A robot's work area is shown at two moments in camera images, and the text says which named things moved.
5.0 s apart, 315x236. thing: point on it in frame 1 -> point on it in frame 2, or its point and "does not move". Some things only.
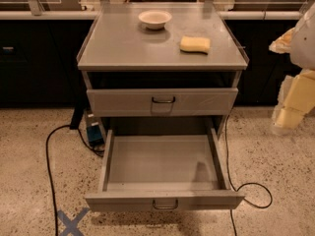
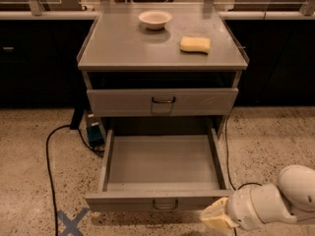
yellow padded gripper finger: (285, 119) -> (215, 215)
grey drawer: (162, 169) does not move
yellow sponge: (195, 44) does not move
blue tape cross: (71, 225) does not move
